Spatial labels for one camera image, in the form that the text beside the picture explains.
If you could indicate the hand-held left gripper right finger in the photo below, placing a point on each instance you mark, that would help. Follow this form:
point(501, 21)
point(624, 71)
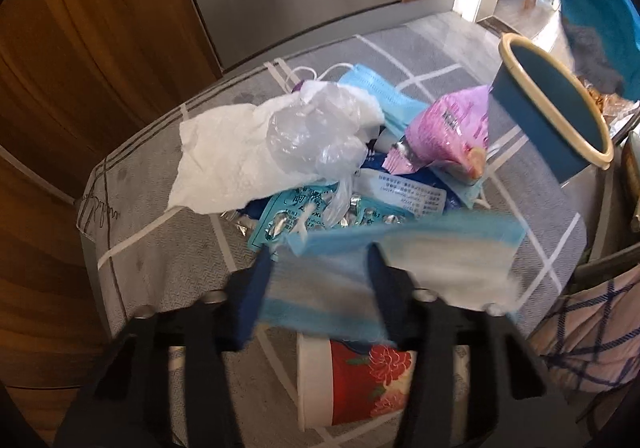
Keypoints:
point(382, 288)

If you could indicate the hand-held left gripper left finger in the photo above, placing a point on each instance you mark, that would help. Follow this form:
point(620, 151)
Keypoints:
point(252, 298)

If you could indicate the blue face mask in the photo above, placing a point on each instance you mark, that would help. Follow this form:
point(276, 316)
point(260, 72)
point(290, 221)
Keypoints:
point(380, 92)
point(340, 278)

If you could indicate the red floral paper cup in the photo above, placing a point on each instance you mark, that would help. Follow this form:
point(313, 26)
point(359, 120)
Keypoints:
point(360, 378)

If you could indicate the pink snack packet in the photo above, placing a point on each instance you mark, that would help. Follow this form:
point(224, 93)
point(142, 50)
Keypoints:
point(440, 127)

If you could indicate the blue bin with beige rim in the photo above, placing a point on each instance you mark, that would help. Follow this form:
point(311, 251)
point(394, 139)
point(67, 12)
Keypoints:
point(540, 127)

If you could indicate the light blue blister pack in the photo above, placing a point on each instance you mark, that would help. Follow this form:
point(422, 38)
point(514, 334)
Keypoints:
point(280, 218)

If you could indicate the white blue printed packet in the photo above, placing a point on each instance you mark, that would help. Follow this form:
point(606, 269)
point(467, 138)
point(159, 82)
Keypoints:
point(400, 193)

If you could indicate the grey checked mat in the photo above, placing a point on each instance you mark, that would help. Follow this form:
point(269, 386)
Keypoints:
point(165, 253)

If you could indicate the white paper towel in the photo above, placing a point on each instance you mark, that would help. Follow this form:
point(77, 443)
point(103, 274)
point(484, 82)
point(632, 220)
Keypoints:
point(220, 157)

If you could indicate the clear plastic bag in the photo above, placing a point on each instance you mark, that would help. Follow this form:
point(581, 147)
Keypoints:
point(310, 137)

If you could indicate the plaid cloth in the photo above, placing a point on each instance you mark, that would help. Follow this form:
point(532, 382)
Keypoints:
point(590, 328)

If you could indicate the wooden cabinet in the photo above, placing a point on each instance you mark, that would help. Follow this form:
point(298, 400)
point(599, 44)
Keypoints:
point(100, 52)

